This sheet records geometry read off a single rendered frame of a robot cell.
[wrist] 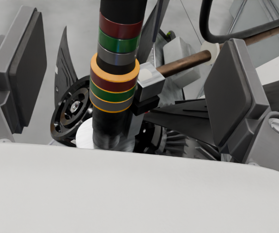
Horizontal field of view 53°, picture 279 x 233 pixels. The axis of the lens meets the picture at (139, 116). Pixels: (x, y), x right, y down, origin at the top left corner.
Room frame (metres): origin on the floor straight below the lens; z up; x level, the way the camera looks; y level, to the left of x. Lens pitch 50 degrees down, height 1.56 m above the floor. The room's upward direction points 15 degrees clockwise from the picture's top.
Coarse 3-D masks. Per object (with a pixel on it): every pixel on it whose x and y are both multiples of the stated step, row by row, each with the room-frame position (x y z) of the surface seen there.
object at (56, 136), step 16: (80, 80) 0.32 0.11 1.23; (64, 96) 0.31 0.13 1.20; (80, 96) 0.29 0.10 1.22; (64, 112) 0.27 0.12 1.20; (80, 112) 0.25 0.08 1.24; (64, 128) 0.24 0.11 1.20; (144, 128) 0.29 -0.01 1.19; (160, 128) 0.29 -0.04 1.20; (64, 144) 0.22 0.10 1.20; (144, 144) 0.26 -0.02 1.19
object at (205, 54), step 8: (264, 32) 0.36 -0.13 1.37; (272, 32) 0.37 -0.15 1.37; (248, 40) 0.33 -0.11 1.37; (256, 40) 0.35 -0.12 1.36; (192, 56) 0.27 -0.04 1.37; (200, 56) 0.27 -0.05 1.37; (208, 56) 0.28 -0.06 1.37; (168, 64) 0.24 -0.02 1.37; (176, 64) 0.25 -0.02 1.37; (184, 64) 0.25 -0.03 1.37; (192, 64) 0.26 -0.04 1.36; (160, 72) 0.23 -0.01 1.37; (168, 72) 0.23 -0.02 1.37; (176, 72) 0.24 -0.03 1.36
